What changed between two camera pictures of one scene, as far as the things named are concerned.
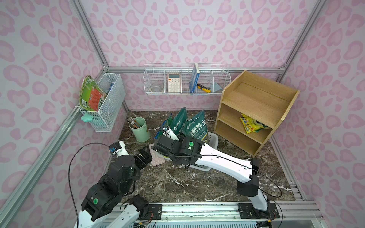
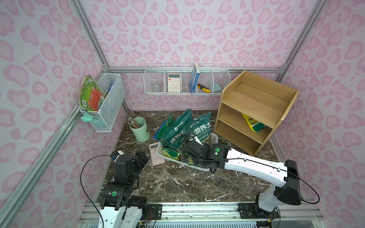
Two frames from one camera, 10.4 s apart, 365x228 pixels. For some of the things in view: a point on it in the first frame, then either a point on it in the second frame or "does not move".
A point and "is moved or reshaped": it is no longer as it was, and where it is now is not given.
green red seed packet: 90,94 does not move
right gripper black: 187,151 -> 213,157
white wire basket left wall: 104,119 does not move
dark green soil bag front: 196,127 is moved or reshaped
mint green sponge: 87,117 does not move
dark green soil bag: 177,122 is moved or reshaped
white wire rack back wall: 186,79 does not move
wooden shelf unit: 251,109 does not move
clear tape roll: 157,88 does not move
